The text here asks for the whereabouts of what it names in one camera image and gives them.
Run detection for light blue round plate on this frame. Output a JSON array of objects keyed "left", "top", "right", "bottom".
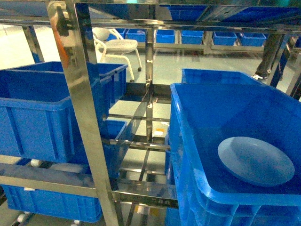
[{"left": 218, "top": 137, "right": 295, "bottom": 187}]

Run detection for stainless steel shelf rack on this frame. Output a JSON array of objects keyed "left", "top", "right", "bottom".
[{"left": 0, "top": 0, "right": 301, "bottom": 226}]

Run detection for large blue bin left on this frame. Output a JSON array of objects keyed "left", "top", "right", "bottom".
[{"left": 0, "top": 68, "right": 111, "bottom": 164}]

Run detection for white stool chair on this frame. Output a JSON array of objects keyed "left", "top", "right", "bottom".
[{"left": 92, "top": 27, "right": 142, "bottom": 82}]

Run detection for large blue bin right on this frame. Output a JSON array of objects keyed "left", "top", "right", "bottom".
[{"left": 169, "top": 83, "right": 301, "bottom": 226}]

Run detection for large blue bin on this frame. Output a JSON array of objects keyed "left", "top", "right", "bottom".
[
  {"left": 169, "top": 83, "right": 301, "bottom": 226},
  {"left": 0, "top": 68, "right": 111, "bottom": 164}
]

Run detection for person legs dark trousers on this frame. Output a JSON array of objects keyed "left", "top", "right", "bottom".
[{"left": 252, "top": 33, "right": 284, "bottom": 81}]

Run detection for blue bin bottom left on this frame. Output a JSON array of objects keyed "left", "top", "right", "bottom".
[{"left": 2, "top": 185, "right": 103, "bottom": 223}]

